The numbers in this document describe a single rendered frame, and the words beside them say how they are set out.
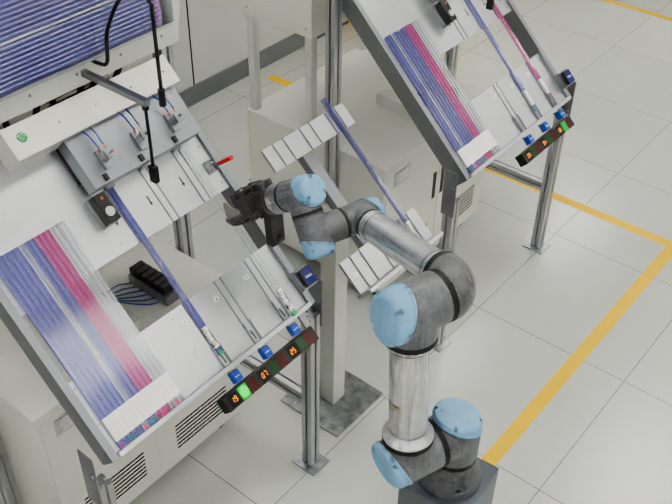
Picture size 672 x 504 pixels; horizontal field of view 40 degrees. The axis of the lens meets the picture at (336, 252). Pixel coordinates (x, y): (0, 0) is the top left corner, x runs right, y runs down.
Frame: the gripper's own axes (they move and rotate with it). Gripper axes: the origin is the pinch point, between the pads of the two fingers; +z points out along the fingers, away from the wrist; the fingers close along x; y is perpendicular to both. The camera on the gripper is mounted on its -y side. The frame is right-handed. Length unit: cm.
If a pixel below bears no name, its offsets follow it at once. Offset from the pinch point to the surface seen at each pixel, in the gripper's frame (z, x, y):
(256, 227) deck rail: 3.5, -7.9, -5.9
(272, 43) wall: 194, -208, 33
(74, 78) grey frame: 2, 19, 48
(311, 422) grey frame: 29, -10, -70
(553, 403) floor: 4, -84, -115
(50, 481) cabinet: 44, 60, -39
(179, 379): 0.2, 35.0, -25.3
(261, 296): 0.9, 2.7, -21.2
